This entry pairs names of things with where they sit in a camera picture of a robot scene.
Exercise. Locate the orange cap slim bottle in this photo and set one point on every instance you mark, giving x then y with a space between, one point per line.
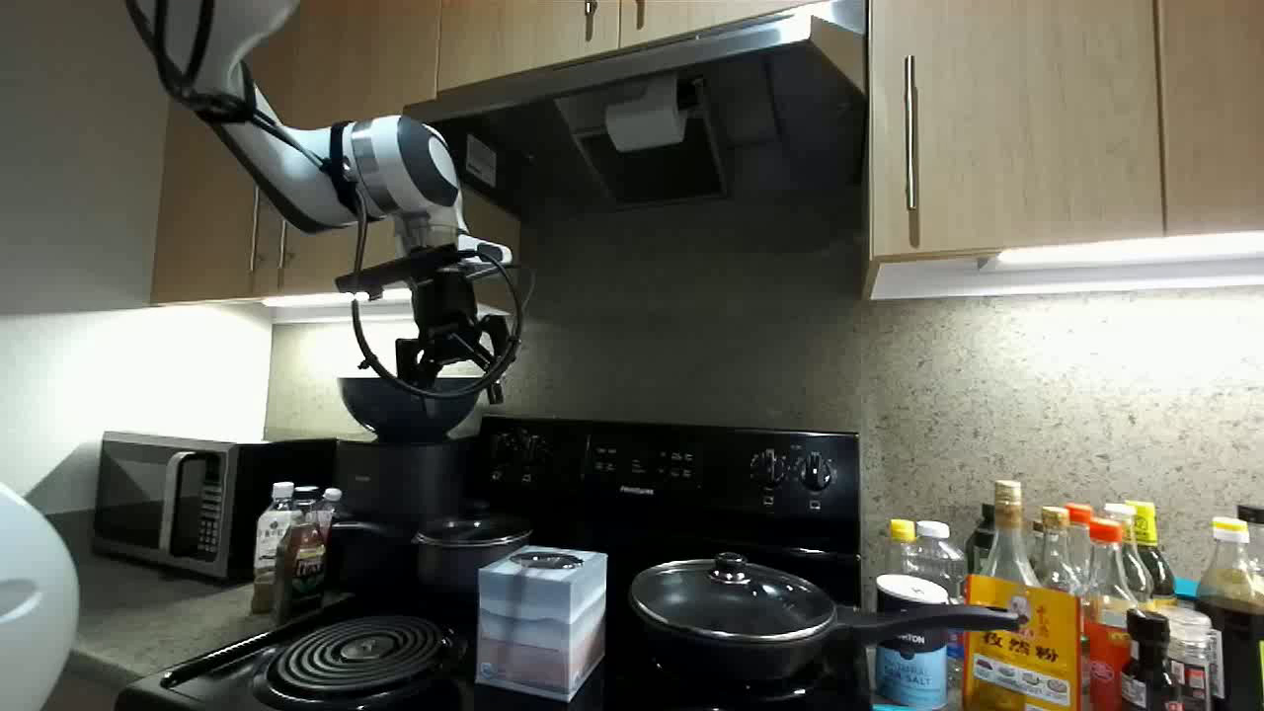
1080 526

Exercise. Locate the black cap bottle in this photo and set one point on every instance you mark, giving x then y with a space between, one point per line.
1146 659

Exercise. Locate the blue can white lid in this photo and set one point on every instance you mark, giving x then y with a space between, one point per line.
911 647

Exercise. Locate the tan cap bottle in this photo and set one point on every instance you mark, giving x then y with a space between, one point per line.
1052 547

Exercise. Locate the teal plastic item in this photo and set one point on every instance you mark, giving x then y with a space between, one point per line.
1188 588

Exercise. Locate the white label jar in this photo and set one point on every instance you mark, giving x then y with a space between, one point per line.
1189 655

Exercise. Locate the white cap slim bottle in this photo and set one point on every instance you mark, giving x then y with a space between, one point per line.
1122 536

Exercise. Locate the black stove knob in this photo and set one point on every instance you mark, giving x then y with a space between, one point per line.
819 473
769 464

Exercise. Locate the yellow cap dark bottle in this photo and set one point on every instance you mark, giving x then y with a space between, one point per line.
1230 593

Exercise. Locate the clear white cap bottle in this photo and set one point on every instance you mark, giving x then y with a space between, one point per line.
938 555

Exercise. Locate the white hood light cover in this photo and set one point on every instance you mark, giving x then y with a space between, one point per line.
644 119

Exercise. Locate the black coil burner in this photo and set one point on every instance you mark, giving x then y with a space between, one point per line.
356 659

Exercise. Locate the black frying pan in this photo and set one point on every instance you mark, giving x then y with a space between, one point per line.
735 647

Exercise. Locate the long under-cabinet light strip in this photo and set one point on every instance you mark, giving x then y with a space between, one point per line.
1132 250

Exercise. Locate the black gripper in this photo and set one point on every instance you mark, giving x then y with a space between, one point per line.
440 311

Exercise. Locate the dark green bottle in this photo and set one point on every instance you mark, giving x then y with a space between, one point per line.
980 540

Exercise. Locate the wooden cabinets beside microwave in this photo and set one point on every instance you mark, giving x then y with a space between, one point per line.
211 224

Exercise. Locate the dark pot with lid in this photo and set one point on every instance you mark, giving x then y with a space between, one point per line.
458 547

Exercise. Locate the black kitchen stove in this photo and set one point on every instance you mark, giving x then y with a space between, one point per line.
656 509

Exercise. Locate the steel range hood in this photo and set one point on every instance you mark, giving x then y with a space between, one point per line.
735 104

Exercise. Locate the pale blue tissue box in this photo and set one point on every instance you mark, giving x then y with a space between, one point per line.
539 618

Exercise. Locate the wooden cabinets above hood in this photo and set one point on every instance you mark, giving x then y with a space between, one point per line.
527 32

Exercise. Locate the silver black microwave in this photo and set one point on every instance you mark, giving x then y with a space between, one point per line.
173 499

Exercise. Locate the short under-cabinet light strip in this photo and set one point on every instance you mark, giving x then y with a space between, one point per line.
316 301

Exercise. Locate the small clear bottle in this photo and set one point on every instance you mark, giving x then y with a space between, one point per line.
331 499

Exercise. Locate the dark sauce bottle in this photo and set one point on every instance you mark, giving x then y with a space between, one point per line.
302 555

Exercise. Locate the white cap sauce bottle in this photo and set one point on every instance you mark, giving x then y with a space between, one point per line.
271 540

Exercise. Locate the green yellow cap bottle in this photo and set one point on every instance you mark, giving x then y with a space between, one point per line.
1150 540

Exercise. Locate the dark blue bowl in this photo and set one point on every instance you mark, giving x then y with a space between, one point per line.
411 401

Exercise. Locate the large yellow label bottle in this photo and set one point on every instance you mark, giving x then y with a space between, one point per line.
1021 635

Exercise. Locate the glass pan lid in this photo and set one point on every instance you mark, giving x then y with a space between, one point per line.
732 599

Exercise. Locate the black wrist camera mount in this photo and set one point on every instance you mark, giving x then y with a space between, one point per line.
421 268

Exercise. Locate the orange cap red label bottle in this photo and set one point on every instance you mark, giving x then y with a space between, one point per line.
1106 618

